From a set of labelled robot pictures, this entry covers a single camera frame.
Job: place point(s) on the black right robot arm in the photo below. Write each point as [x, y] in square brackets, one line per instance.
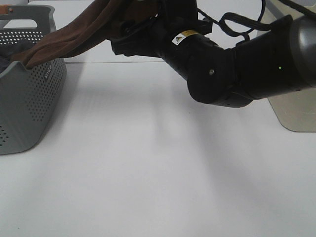
[230, 62]

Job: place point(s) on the beige plastic basket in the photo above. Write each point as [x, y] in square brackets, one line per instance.
[297, 111]

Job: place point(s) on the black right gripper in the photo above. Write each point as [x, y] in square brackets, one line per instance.
[175, 21]

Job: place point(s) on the brown towel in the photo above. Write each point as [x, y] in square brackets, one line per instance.
[101, 20]

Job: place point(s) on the dark grey cloth in basket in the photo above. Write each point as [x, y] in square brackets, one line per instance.
[8, 50]

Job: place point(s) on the grey perforated plastic basket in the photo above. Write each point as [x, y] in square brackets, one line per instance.
[28, 97]

